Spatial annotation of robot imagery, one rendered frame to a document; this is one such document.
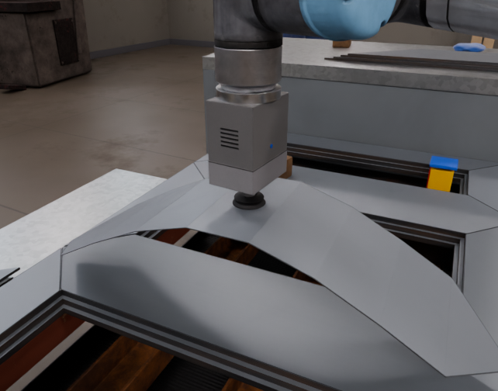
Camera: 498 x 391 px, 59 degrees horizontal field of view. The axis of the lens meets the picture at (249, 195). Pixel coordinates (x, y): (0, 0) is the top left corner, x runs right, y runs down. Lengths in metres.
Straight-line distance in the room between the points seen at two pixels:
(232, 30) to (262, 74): 0.05
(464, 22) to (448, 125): 0.86
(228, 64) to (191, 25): 9.43
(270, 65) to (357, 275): 0.25
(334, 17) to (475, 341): 0.40
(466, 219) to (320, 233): 0.48
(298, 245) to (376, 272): 0.10
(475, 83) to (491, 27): 0.83
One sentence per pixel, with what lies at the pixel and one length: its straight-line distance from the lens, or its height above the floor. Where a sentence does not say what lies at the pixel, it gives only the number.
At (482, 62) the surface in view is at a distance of 1.39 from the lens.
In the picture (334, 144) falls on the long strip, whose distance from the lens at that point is 1.30.
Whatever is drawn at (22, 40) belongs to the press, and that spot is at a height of 0.59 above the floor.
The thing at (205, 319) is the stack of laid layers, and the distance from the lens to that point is 0.64.
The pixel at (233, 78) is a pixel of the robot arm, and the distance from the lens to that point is 0.48.
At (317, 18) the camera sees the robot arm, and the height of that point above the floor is 1.24.
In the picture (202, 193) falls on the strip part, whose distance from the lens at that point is 0.63.
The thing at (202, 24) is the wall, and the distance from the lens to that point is 9.74.
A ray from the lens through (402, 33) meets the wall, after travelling 8.22.
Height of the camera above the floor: 1.27
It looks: 26 degrees down
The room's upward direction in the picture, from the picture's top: straight up
